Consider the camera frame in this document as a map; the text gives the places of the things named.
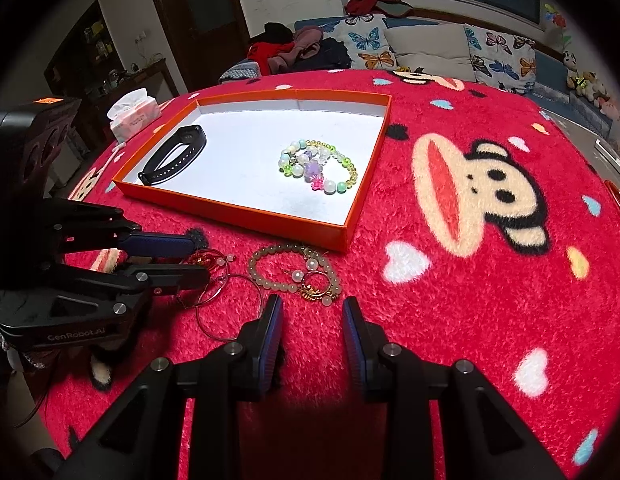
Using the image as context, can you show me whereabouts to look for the blue sofa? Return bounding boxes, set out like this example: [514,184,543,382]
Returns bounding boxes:
[220,7,620,161]

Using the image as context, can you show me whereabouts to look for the grey striped cloth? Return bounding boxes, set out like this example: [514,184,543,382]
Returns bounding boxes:
[220,62,261,83]

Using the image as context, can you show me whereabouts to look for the red garment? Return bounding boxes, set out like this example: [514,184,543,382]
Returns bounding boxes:
[247,40,296,76]

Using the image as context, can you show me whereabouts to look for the red monkey print blanket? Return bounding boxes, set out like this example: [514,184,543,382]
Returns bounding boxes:
[40,67,620,480]

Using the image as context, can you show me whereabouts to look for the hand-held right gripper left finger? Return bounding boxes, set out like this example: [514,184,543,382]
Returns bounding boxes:
[55,294,284,480]

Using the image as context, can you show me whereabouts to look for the dark navy garment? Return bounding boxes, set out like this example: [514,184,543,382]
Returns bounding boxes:
[310,37,352,71]

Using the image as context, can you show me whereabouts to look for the pastel large bead bracelet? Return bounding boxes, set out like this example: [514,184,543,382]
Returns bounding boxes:
[277,142,352,195]

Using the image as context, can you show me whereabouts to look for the pile of plush toys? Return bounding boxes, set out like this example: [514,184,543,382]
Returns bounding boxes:
[562,50,620,121]

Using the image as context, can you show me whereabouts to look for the yellow green small bead bracelet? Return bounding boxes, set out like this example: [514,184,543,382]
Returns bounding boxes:
[305,140,359,186]

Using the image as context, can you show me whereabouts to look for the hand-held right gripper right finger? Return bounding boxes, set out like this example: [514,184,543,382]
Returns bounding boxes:
[341,296,566,480]

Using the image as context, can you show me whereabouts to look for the black smart band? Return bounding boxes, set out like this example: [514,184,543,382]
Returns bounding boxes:
[137,124,208,187]

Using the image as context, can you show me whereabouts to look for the butterfly print pillow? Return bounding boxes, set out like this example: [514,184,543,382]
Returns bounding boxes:
[342,14,397,71]
[462,24,537,96]

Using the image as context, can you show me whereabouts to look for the dark wooden door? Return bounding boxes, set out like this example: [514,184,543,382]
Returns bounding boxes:
[140,0,251,96]

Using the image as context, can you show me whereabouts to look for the dark shelf cabinet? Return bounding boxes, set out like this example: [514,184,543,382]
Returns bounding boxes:
[42,0,126,111]

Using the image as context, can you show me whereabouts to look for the beige bead bracelet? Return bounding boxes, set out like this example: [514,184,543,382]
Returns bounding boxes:
[248,243,343,306]

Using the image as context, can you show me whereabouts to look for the pink tissue pack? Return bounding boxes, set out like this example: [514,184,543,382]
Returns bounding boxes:
[107,88,158,143]

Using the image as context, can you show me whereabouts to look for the black garment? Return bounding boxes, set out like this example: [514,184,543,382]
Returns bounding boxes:
[264,22,296,46]

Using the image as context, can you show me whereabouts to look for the pink garment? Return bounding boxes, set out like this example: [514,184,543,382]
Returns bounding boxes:
[267,27,323,73]

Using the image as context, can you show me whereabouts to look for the plain beige cushion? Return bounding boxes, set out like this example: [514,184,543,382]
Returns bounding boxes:
[385,22,478,83]

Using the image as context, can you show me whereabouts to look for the gold pearl dangle earrings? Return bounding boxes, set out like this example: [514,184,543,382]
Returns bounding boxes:
[289,255,341,307]

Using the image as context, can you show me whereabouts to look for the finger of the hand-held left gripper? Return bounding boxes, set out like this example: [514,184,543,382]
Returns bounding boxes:
[0,260,211,326]
[42,199,198,261]

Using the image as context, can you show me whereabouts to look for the brown wooden side table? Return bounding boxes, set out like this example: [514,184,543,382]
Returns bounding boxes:
[97,57,181,111]

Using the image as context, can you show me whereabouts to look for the red cloth with dark trim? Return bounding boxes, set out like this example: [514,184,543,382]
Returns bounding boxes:
[345,0,413,18]

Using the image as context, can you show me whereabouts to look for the colourful pinwheel decoration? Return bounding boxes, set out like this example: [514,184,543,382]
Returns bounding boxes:
[542,4,573,51]

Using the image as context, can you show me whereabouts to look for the silver hoop with red charm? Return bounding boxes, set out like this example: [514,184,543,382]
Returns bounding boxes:
[176,247,237,311]

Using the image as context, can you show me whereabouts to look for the orange jewelry tray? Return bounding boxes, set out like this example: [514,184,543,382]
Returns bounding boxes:
[112,89,393,253]

